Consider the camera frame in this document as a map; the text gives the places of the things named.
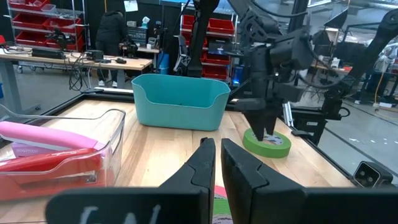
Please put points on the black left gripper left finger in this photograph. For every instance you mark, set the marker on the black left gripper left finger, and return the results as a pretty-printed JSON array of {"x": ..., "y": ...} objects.
[{"x": 202, "y": 168}]

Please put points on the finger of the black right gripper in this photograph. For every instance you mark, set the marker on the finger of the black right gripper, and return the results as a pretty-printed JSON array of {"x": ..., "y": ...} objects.
[
  {"x": 256, "y": 123},
  {"x": 270, "y": 121}
]

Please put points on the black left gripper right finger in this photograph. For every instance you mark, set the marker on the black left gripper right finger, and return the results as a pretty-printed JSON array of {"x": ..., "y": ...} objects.
[{"x": 245, "y": 186}]

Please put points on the red stapler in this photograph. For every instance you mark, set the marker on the red stapler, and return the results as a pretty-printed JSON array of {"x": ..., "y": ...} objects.
[{"x": 46, "y": 161}]

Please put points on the pink stapler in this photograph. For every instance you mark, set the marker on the pink stapler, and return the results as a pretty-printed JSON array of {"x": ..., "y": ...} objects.
[{"x": 46, "y": 135}]

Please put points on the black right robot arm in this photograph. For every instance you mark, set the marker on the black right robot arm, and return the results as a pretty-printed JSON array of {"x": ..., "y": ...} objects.
[{"x": 382, "y": 34}]

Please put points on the teal plastic bin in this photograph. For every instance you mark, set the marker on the teal plastic bin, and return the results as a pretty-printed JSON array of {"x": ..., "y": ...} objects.
[{"x": 177, "y": 115}]

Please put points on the shelf with red bins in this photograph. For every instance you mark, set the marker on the shelf with red bins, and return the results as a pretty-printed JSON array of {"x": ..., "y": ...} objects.
[
  {"x": 28, "y": 21},
  {"x": 220, "y": 26}
]

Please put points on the clear plastic bin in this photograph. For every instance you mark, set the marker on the clear plastic bin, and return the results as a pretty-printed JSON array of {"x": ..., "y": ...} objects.
[{"x": 119, "y": 149}]

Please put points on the blue container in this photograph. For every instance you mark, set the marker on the blue container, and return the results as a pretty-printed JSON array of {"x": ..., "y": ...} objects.
[{"x": 163, "y": 62}]

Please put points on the wooden workbench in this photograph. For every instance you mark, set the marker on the wooden workbench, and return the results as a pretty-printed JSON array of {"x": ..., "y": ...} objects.
[{"x": 133, "y": 63}]

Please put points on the tissue box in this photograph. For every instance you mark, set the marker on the tissue box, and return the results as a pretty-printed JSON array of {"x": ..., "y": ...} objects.
[{"x": 145, "y": 22}]

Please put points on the white paper sheet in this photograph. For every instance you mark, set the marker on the white paper sheet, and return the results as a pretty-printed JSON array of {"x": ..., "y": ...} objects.
[{"x": 130, "y": 5}]

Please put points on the person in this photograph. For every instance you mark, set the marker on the person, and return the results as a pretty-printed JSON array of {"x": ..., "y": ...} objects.
[{"x": 110, "y": 34}]

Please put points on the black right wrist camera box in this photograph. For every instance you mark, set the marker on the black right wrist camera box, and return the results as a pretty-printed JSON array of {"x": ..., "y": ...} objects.
[{"x": 289, "y": 49}]

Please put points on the black upright post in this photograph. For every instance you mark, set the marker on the black upright post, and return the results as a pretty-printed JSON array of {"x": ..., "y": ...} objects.
[{"x": 200, "y": 37}]

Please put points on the small black stereo camera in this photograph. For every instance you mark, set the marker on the small black stereo camera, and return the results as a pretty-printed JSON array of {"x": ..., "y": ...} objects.
[{"x": 371, "y": 174}]

